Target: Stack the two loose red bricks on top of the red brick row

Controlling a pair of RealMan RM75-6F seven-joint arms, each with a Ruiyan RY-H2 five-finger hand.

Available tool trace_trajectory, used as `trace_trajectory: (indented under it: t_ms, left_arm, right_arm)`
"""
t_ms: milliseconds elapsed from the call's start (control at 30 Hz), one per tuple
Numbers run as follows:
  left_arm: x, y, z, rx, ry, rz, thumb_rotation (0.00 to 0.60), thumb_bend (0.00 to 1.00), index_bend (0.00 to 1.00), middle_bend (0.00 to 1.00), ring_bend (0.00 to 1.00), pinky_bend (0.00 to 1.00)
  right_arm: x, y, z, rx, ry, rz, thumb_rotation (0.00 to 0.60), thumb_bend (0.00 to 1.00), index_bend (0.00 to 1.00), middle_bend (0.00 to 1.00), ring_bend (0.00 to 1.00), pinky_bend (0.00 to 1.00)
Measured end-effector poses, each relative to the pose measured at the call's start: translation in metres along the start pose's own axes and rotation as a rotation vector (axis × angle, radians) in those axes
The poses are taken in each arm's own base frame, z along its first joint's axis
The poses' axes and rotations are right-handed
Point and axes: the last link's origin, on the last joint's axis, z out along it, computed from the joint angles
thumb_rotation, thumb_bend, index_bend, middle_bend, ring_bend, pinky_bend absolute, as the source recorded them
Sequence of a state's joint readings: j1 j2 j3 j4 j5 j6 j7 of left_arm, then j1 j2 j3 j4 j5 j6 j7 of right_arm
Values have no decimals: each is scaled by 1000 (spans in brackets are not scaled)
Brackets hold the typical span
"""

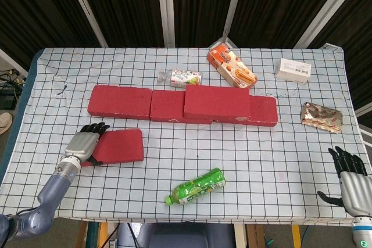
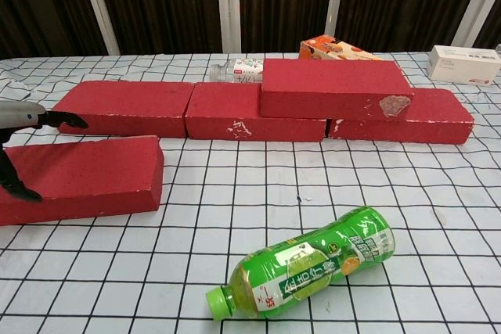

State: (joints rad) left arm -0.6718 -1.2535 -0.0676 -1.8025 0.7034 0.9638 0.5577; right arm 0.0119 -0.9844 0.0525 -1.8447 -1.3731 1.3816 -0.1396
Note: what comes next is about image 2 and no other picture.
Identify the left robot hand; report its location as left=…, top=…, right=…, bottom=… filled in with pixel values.
left=0, top=101, right=89, bottom=203

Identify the dark brown curtain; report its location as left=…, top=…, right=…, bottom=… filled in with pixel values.
left=0, top=0, right=501, bottom=59

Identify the clear bottle colourful label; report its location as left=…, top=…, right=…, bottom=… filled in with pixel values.
left=210, top=57, right=265, bottom=84

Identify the white checked tablecloth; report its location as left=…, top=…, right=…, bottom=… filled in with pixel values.
left=0, top=51, right=501, bottom=334

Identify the orange biscuit box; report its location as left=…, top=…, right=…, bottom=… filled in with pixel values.
left=298, top=35, right=385, bottom=63

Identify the green tea bottle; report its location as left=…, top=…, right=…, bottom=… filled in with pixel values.
left=206, top=205, right=395, bottom=320

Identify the white cardboard box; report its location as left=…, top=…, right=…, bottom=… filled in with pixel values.
left=426, top=45, right=501, bottom=88

